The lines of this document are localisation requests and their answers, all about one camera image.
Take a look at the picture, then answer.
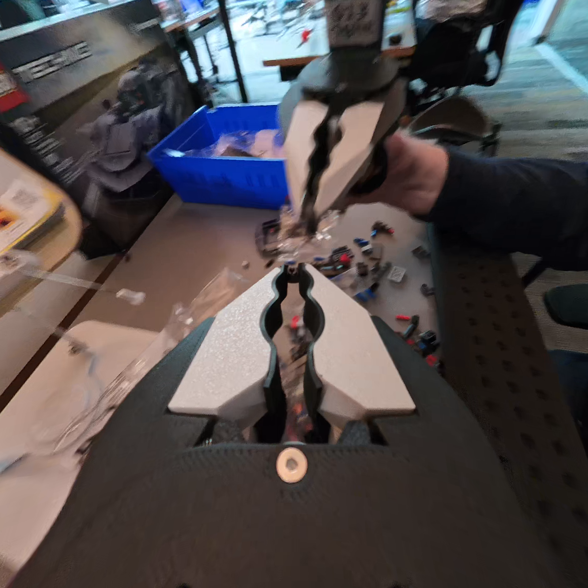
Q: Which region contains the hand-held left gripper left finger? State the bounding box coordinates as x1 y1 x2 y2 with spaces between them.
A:
168 267 288 443

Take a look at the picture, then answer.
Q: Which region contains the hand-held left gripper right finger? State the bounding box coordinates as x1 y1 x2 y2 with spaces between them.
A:
299 265 416 443

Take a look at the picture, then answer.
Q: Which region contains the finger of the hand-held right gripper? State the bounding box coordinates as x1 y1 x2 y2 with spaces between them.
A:
309 102 386 232
281 101 331 221

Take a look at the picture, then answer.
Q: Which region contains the pile of lego pieces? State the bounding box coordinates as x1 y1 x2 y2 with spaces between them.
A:
239 220 444 368

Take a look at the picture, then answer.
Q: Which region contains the person's right forearm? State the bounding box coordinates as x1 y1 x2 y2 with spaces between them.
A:
427 146 588 273

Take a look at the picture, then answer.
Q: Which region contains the dark grey lego subassembly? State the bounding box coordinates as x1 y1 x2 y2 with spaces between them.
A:
255 218 286 256

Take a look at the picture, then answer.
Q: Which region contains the black lego set box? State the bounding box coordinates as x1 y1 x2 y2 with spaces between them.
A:
0 0 194 259

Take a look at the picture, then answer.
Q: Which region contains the person's right hand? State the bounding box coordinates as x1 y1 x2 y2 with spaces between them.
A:
348 130 449 217

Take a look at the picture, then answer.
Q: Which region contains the wooden table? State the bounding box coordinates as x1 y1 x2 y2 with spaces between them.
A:
263 43 417 70

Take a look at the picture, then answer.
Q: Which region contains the clear bag in bin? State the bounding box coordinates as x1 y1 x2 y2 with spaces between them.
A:
184 129 286 160

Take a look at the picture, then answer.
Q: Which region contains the blue plastic bin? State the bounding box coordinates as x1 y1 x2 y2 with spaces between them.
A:
147 103 291 210

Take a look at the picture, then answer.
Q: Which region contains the small clear zip bag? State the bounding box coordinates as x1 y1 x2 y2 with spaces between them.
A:
275 204 344 259

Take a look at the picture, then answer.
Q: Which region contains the grey office chair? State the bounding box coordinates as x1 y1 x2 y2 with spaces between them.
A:
408 96 502 158

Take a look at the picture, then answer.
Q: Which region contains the black office chair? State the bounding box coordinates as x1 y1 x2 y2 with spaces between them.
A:
413 0 525 89

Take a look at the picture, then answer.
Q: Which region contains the black metal pole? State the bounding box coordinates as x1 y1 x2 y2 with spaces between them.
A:
217 0 250 105

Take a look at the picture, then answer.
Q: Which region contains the black perforated board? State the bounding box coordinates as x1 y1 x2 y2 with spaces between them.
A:
427 225 588 588

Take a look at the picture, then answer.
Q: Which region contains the teal chair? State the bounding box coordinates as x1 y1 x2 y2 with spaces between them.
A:
544 285 588 330

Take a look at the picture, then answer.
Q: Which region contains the metal page holder wire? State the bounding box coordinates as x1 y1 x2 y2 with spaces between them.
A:
0 250 148 307

